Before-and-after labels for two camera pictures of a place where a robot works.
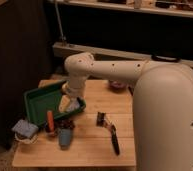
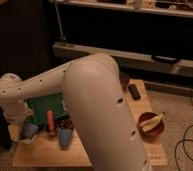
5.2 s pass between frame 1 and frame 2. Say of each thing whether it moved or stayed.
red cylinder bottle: stayed
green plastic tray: stayed
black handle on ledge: stayed
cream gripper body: moved
